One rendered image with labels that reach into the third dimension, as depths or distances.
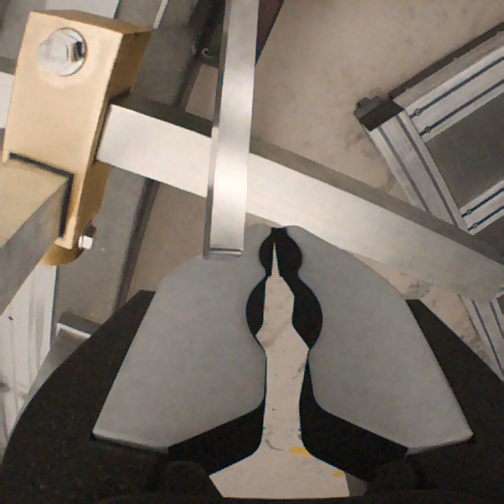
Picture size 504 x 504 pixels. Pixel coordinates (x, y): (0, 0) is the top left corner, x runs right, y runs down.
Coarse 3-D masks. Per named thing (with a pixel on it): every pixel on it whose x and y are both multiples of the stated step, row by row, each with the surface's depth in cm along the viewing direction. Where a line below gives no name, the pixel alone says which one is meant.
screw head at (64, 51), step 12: (60, 36) 14; (72, 36) 15; (48, 48) 14; (60, 48) 14; (72, 48) 14; (84, 48) 15; (48, 60) 14; (60, 60) 14; (72, 60) 15; (60, 72) 15; (72, 72) 16
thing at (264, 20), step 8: (264, 0) 27; (272, 0) 27; (280, 0) 27; (264, 8) 28; (272, 8) 28; (264, 16) 28; (272, 16) 28; (264, 24) 28; (264, 32) 29; (256, 40) 29; (256, 48) 29; (256, 56) 30
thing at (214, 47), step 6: (222, 12) 28; (222, 18) 28; (222, 24) 28; (216, 30) 29; (222, 30) 29; (216, 36) 29; (210, 42) 29; (216, 42) 29; (210, 48) 29; (216, 48) 29; (210, 54) 30; (216, 54) 30; (216, 60) 30
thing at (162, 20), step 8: (168, 0) 19; (176, 0) 21; (184, 0) 23; (192, 0) 26; (160, 8) 19; (168, 8) 20; (176, 8) 22; (184, 8) 24; (192, 8) 27; (160, 16) 20; (168, 16) 21; (176, 16) 23; (184, 16) 26; (160, 24) 20; (168, 24) 22; (176, 24) 24; (184, 24) 27
